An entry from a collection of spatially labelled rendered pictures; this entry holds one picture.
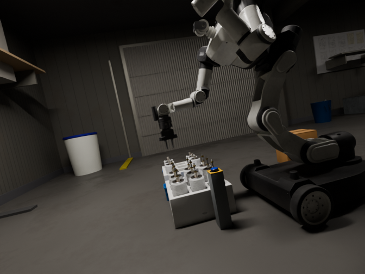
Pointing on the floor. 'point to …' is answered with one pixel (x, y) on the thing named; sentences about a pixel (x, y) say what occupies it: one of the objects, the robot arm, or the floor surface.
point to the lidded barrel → (83, 153)
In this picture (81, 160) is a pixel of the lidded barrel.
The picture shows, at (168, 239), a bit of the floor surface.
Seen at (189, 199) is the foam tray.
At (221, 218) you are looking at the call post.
